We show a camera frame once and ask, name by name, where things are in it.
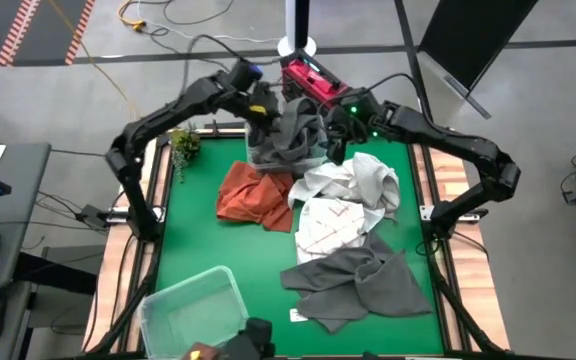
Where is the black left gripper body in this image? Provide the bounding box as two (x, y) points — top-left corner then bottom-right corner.
(247, 82), (284, 124)

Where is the potted succulent plant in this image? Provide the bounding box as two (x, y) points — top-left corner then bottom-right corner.
(169, 124), (203, 184)

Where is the black floor cable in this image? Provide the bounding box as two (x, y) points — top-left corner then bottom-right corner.
(135, 0), (237, 69)

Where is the grey waffle towel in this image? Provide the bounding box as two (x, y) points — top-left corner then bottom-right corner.
(280, 232), (434, 335)

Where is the grey desk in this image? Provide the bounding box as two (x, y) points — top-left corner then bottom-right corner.
(0, 142), (53, 360)

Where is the wooden table side board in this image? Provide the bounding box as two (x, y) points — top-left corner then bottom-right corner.
(412, 144), (512, 351)
(83, 137), (172, 354)

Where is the red power tool device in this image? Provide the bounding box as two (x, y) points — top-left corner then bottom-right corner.
(280, 49), (349, 106)

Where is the white plaid towel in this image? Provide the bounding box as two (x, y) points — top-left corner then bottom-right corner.
(293, 197), (387, 265)

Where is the white camera post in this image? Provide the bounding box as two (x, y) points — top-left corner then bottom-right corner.
(276, 0), (318, 57)

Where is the white floor cable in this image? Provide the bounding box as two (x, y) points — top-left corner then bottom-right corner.
(135, 0), (284, 46)

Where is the black power adapter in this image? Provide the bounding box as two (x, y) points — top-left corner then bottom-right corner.
(78, 203), (112, 230)

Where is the orange cloth towel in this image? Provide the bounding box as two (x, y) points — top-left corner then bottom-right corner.
(216, 160), (282, 224)
(255, 172), (295, 234)

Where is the clear plastic bin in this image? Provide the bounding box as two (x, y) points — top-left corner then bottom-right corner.
(137, 264), (250, 360)
(244, 124), (332, 179)

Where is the dark grey towel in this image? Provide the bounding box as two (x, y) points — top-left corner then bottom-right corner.
(247, 97), (330, 174)

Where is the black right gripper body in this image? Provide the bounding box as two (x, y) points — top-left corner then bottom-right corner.
(325, 89), (382, 144)

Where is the white waffle towel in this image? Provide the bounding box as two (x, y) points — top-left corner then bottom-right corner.
(342, 152), (402, 221)
(287, 162), (359, 209)

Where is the yellow floor cable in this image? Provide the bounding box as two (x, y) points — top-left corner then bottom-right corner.
(116, 0), (148, 32)

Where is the black partition panel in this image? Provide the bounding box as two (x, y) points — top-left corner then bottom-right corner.
(416, 0), (540, 120)

